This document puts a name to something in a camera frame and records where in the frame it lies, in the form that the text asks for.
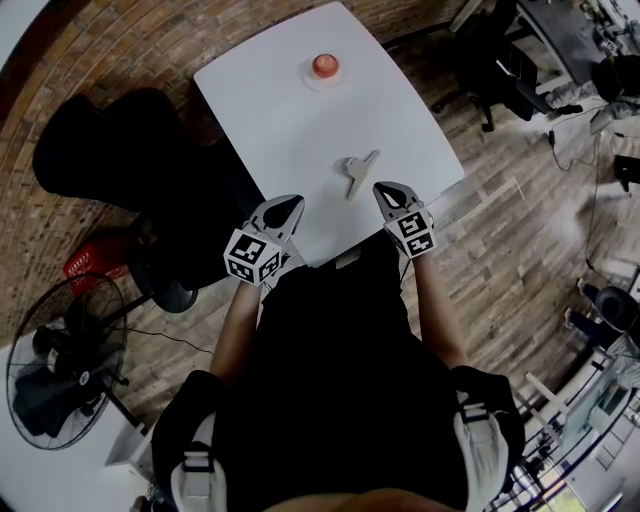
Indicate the white table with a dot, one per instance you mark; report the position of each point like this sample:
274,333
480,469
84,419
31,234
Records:
300,130

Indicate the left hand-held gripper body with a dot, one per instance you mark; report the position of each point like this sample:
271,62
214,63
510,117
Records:
250,252

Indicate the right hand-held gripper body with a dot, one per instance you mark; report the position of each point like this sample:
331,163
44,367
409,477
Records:
412,232

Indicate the white desk frame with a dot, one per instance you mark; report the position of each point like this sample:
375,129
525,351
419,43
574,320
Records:
575,415

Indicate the person's right forearm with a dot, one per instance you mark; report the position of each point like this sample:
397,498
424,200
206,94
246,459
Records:
440,310

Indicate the white cabinet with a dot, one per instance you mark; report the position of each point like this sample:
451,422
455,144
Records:
127,445

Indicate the person's black shirt torso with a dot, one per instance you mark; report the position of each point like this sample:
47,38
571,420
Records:
340,390

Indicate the dark grey desk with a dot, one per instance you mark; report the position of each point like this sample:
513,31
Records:
560,35

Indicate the red plastic crate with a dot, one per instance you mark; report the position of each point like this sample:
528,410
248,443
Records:
92,267

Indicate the black office chair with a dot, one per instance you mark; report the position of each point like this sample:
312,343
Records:
140,190
505,75

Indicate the red round object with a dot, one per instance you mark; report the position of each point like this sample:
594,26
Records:
325,66

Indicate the grey clip object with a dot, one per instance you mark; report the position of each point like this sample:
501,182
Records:
356,170

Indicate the person's left forearm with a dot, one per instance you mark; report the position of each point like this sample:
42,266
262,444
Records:
240,325

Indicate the white round plate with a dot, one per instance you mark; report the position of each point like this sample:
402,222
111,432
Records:
320,85

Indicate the black floor fan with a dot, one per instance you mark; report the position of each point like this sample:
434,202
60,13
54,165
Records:
65,365

